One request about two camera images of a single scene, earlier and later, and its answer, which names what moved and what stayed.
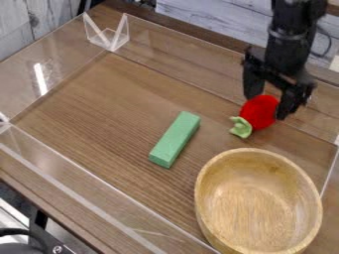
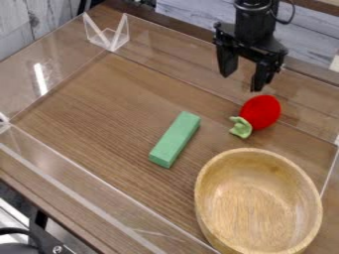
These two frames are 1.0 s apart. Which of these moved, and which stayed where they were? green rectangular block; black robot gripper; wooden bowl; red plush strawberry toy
Moved: black robot gripper
Stayed: wooden bowl; red plush strawberry toy; green rectangular block
